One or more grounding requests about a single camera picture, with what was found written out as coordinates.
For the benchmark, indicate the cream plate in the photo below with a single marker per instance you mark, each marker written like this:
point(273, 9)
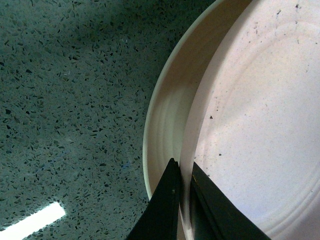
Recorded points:
point(177, 85)

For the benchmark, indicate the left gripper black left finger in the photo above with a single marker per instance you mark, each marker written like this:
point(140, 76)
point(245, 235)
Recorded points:
point(160, 219)

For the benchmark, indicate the pink plate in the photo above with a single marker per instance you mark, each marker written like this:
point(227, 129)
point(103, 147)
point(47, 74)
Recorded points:
point(254, 124)

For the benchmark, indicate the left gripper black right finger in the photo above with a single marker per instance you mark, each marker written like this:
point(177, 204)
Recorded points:
point(213, 215)

